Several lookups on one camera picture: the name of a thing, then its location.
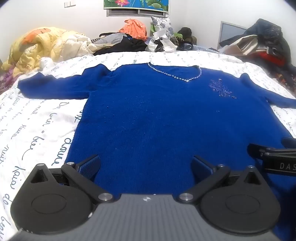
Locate blue floral pillow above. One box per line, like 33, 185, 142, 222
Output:
151, 16, 174, 40

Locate red cloth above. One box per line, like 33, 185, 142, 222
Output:
254, 52, 282, 62

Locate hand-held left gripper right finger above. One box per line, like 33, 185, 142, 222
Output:
178, 155, 266, 204

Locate grey framed panel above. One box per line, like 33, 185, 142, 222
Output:
219, 21, 248, 48

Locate blue knit sweater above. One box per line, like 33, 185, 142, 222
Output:
18, 64, 296, 241

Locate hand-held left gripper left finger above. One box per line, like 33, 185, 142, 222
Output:
25, 155, 114, 204

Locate lotus wall poster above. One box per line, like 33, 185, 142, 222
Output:
104, 0, 170, 11

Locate grey cloth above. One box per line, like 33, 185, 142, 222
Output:
92, 32, 130, 45

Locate yellow quilt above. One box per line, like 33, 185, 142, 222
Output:
1, 27, 102, 78

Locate beige cloth bag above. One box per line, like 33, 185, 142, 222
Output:
235, 35, 267, 57

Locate white script-print bed sheet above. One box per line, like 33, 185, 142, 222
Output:
0, 50, 296, 241

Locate dark hat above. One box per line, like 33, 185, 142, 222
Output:
177, 27, 197, 45

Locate orange plastic bag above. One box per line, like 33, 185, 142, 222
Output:
118, 19, 148, 42

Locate dark blue jacket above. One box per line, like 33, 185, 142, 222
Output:
248, 19, 292, 58

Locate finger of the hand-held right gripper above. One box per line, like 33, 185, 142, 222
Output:
247, 144, 296, 160
281, 137, 296, 148

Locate white crumpled plastic bag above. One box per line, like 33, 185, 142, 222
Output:
146, 30, 178, 52

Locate black clothes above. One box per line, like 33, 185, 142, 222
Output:
94, 37, 153, 56

